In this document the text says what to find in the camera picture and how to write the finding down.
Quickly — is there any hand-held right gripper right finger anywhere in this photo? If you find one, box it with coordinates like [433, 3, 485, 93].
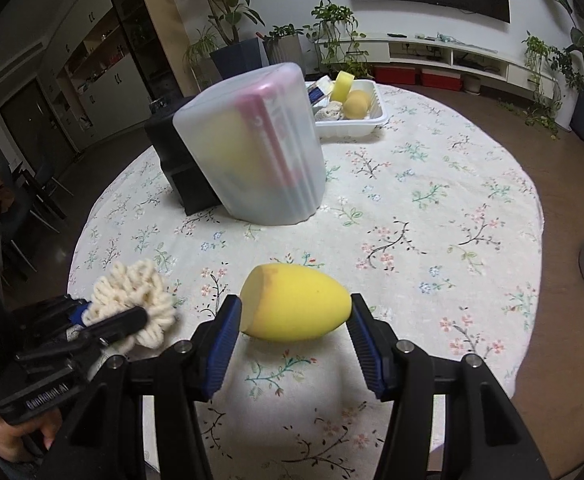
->
[347, 292, 548, 480]

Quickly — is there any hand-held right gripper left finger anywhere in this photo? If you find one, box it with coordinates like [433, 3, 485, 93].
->
[47, 294, 244, 480]

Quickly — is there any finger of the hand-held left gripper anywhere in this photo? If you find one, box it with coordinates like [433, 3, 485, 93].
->
[77, 306, 149, 347]
[32, 296, 94, 331]

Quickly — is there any cream knitted scrubber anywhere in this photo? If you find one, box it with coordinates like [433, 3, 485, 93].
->
[83, 259, 178, 356]

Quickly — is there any yellow egg-shaped sponge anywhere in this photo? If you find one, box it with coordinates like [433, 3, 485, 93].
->
[239, 262, 352, 344]

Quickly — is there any translucent plastic container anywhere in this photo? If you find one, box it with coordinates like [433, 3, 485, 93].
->
[172, 61, 327, 226]

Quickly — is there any white plastic tray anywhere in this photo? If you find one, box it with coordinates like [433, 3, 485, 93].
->
[304, 77, 391, 140]

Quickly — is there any grey-white scrubber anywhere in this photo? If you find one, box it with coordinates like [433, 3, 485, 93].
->
[317, 101, 346, 122]

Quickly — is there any round yellow sponge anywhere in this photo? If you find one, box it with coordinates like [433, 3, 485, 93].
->
[343, 90, 373, 120]

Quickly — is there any yellow square sponge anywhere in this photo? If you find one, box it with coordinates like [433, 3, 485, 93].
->
[332, 71, 357, 104]

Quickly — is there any person's left hand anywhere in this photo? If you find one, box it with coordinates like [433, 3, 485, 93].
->
[0, 401, 66, 463]

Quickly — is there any dark chair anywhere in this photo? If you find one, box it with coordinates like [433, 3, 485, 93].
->
[0, 150, 75, 286]

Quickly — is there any floral tablecloth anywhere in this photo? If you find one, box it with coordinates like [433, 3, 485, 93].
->
[67, 80, 545, 480]

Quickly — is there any pink item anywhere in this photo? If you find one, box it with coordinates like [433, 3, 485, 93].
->
[237, 82, 307, 189]

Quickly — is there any red storage box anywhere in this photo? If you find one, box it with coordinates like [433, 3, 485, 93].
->
[420, 69, 462, 92]
[374, 66, 418, 86]

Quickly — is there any thin drooping plant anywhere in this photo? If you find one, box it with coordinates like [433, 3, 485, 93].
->
[183, 25, 221, 87]

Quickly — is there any dark square plant pot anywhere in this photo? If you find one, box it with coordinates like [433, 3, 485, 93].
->
[209, 39, 264, 82]

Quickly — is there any plant in ribbed grey pot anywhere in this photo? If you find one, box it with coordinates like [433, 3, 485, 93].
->
[262, 35, 306, 67]

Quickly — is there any white television console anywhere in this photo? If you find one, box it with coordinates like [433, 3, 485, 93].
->
[357, 32, 559, 94]

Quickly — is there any small green plant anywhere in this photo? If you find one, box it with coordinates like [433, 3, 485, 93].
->
[267, 23, 306, 40]

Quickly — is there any bushy plant on stand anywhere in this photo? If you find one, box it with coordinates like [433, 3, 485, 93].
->
[304, 0, 374, 79]

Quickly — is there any small bushy trailing plant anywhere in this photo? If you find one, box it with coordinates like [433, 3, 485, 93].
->
[497, 30, 584, 138]

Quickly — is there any wall cabinet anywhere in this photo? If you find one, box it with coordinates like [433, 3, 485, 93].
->
[0, 0, 183, 153]

